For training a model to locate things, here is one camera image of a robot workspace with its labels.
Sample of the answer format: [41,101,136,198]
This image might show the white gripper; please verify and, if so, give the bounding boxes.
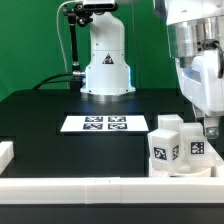
[175,50,224,138]

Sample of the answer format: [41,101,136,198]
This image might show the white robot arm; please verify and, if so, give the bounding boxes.
[81,0,224,138]

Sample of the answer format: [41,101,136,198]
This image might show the white tag sheet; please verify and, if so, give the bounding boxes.
[61,115,149,132]

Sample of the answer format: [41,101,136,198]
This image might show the white U-shaped obstacle wall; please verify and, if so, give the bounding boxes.
[0,141,224,204]

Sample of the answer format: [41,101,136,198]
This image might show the white camera on stand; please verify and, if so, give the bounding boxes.
[83,0,117,11]

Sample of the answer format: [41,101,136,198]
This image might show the black cables on table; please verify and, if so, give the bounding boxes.
[32,72,75,91]

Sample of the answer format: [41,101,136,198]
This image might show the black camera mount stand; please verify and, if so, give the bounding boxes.
[63,3,93,91]

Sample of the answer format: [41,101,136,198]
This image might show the white cable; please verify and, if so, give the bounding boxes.
[55,0,83,74]

